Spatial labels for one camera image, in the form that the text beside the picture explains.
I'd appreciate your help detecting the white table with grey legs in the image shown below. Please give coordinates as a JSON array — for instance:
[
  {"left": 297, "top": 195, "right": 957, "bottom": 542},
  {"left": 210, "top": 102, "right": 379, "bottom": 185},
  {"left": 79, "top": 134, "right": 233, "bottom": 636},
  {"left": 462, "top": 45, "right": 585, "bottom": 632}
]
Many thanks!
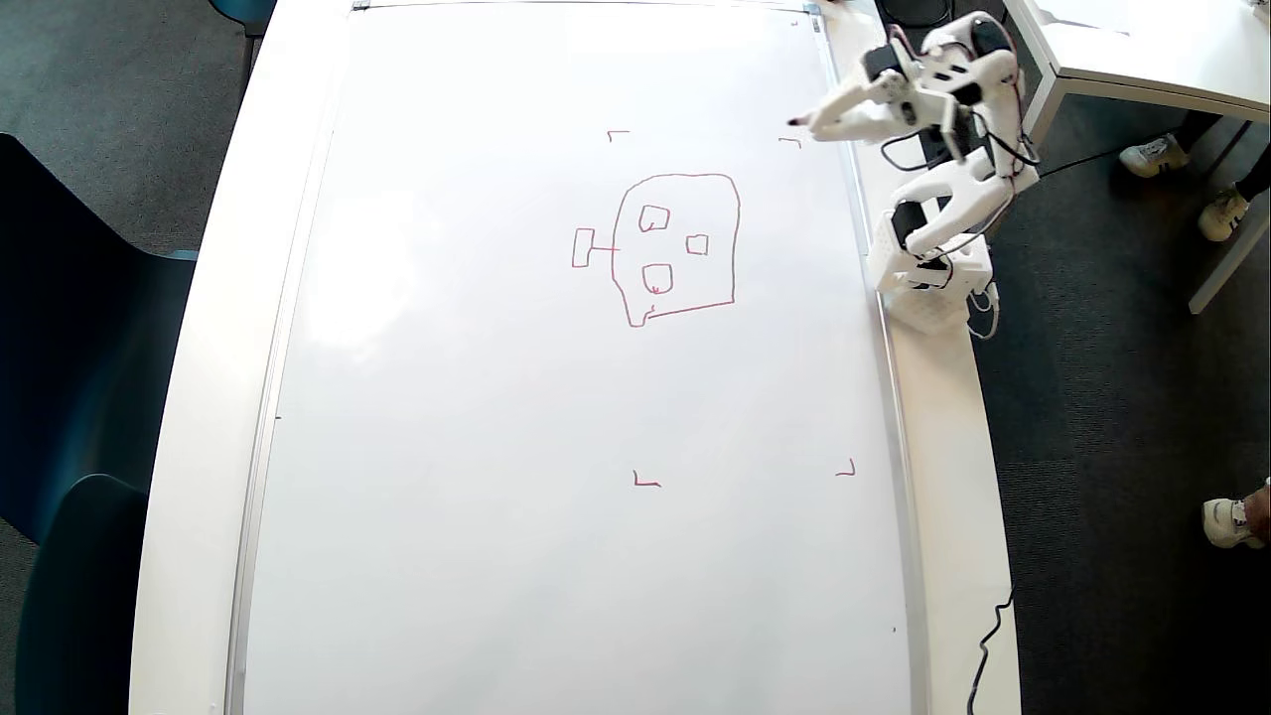
[{"left": 998, "top": 0, "right": 1271, "bottom": 317}]

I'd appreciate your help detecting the white shoe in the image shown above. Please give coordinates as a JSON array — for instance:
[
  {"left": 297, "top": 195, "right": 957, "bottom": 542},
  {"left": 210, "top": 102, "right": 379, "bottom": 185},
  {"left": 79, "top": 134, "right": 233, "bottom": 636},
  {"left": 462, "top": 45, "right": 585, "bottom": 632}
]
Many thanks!
[{"left": 1202, "top": 495, "right": 1268, "bottom": 550}]

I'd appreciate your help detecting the black looped power cable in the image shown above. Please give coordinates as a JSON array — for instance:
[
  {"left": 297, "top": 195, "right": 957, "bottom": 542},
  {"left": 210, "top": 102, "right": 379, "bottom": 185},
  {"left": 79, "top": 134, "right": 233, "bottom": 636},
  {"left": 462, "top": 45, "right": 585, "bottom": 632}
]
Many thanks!
[{"left": 878, "top": 0, "right": 956, "bottom": 31}]

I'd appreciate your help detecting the black cable on tabletop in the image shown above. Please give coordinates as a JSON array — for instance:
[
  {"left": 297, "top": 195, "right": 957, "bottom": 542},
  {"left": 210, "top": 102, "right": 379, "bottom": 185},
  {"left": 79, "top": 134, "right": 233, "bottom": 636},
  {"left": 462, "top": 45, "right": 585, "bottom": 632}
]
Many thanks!
[{"left": 967, "top": 591, "right": 1015, "bottom": 715}]

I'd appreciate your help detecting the dark trouser leg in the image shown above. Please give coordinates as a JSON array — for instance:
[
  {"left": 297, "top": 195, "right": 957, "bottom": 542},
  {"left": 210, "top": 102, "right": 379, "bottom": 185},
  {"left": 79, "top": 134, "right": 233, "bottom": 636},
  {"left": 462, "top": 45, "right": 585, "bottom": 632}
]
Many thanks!
[
  {"left": 1234, "top": 139, "right": 1271, "bottom": 204},
  {"left": 1174, "top": 109, "right": 1220, "bottom": 150}
]

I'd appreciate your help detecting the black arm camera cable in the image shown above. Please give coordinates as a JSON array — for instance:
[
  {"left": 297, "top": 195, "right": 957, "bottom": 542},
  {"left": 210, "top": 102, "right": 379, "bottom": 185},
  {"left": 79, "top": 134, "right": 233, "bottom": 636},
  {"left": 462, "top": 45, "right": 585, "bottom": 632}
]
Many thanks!
[{"left": 880, "top": 74, "right": 1042, "bottom": 185}]

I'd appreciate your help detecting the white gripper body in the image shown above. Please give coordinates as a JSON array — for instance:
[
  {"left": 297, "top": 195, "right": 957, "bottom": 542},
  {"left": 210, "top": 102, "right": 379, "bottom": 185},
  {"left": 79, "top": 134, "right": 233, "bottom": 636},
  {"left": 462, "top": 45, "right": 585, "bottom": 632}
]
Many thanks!
[{"left": 860, "top": 42, "right": 969, "bottom": 132}]

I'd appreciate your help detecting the white whiteboard with metal frame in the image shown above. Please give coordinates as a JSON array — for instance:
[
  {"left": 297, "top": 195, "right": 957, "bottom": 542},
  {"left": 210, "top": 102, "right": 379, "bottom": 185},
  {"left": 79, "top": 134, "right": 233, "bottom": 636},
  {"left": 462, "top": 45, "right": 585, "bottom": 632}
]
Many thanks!
[{"left": 223, "top": 0, "right": 934, "bottom": 715}]

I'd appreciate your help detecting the white cable at robot base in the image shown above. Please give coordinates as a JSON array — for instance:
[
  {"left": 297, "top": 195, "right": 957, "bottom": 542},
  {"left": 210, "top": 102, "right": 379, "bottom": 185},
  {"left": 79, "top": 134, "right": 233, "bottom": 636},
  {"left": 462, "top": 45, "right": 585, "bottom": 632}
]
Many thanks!
[{"left": 966, "top": 283, "right": 1000, "bottom": 341}]

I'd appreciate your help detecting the dark blue chair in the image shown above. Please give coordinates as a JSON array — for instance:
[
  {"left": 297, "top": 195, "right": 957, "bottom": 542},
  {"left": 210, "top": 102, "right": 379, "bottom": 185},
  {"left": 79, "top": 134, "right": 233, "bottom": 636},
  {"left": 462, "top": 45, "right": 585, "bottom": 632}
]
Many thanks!
[
  {"left": 0, "top": 134, "right": 200, "bottom": 545},
  {"left": 15, "top": 474, "right": 152, "bottom": 715},
  {"left": 209, "top": 0, "right": 279, "bottom": 90}
]

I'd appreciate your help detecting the thin black floor cable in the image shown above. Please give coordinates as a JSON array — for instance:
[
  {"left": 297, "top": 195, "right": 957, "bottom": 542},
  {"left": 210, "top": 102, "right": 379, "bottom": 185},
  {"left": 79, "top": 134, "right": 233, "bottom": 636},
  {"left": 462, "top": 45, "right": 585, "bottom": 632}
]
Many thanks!
[{"left": 1038, "top": 145, "right": 1129, "bottom": 178}]

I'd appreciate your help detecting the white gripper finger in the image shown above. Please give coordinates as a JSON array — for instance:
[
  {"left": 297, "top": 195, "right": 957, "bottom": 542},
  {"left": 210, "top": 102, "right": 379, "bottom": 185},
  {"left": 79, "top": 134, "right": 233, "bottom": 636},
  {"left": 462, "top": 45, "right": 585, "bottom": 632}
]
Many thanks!
[
  {"left": 820, "top": 77, "right": 900, "bottom": 120},
  {"left": 806, "top": 103, "right": 919, "bottom": 146}
]

